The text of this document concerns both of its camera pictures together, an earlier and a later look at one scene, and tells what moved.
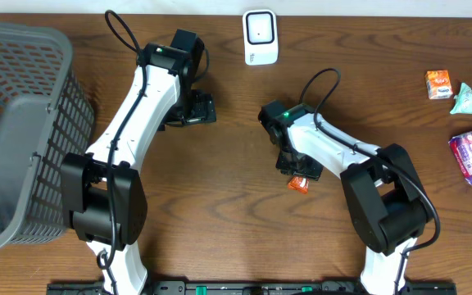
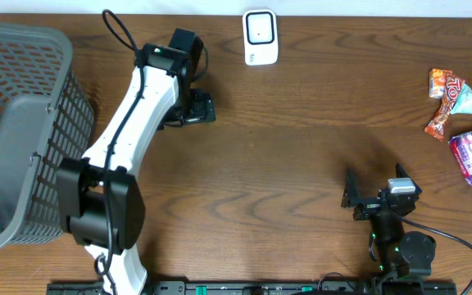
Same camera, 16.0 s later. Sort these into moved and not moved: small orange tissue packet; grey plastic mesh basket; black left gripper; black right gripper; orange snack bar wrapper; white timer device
Moved: black right gripper; orange snack bar wrapper
Not moved: white timer device; black left gripper; grey plastic mesh basket; small orange tissue packet
